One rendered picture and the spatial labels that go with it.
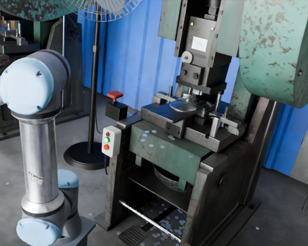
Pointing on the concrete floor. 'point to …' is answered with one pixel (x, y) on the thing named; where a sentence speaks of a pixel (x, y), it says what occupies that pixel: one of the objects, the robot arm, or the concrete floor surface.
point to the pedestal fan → (94, 164)
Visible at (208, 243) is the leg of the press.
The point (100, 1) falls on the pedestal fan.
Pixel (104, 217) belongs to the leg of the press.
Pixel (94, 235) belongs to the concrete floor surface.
